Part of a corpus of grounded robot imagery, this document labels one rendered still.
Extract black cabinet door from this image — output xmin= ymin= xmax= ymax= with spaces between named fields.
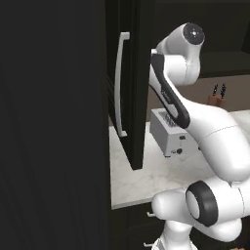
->
xmin=104 ymin=0 xmax=156 ymax=171

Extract tall black cabinet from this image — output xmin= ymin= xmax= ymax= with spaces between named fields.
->
xmin=0 ymin=0 xmax=113 ymax=250

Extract wooden knife block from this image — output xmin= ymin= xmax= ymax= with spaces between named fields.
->
xmin=208 ymin=83 xmax=228 ymax=108

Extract silver toaster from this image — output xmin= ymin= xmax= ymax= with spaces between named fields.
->
xmin=149 ymin=107 xmax=201 ymax=158

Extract black base cabinets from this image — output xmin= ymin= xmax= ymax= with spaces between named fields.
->
xmin=110 ymin=200 xmax=250 ymax=250

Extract silver cabinet door handle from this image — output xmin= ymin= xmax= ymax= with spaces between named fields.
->
xmin=113 ymin=31 xmax=131 ymax=138

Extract black wall cabinets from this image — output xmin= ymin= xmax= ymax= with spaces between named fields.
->
xmin=152 ymin=0 xmax=250 ymax=79

